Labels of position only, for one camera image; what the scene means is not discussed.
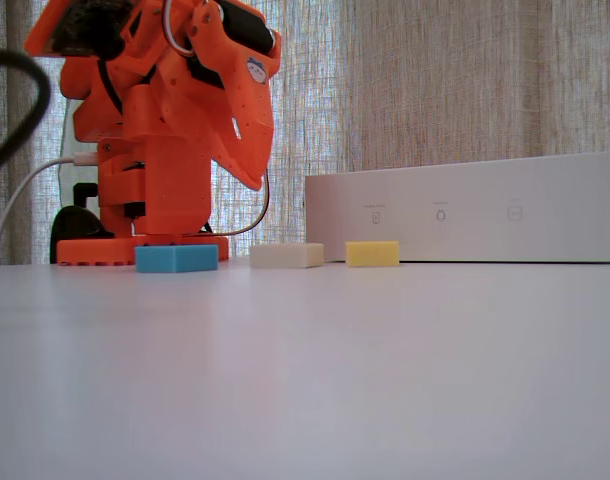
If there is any white USB cable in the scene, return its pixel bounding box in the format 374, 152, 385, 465
0, 152, 100, 266

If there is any cream white foam cuboid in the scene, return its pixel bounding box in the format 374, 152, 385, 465
249, 243, 325, 270

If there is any orange gripper black servo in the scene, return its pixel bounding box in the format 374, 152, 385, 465
121, 0, 282, 192

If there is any orange robot arm with base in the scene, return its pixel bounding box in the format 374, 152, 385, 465
56, 0, 231, 267

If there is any blue foam cuboid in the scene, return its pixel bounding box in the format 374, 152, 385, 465
134, 243, 220, 274

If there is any thick black cable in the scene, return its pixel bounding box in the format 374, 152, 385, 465
0, 47, 53, 179

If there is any white cardboard box bin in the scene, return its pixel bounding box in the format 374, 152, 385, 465
304, 151, 610, 265

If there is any white red black servo wire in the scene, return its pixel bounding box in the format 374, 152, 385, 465
161, 0, 197, 55
199, 169, 272, 240

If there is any yellow foam cuboid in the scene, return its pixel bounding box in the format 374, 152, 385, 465
344, 240, 401, 268

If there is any black table clamp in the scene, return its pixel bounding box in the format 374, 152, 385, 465
49, 182, 115, 265

